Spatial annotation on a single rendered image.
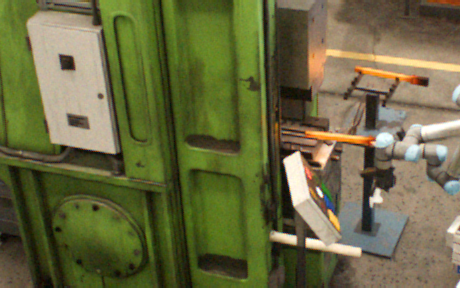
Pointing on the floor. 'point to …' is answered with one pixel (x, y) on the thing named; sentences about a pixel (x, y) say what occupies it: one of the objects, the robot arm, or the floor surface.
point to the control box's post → (301, 256)
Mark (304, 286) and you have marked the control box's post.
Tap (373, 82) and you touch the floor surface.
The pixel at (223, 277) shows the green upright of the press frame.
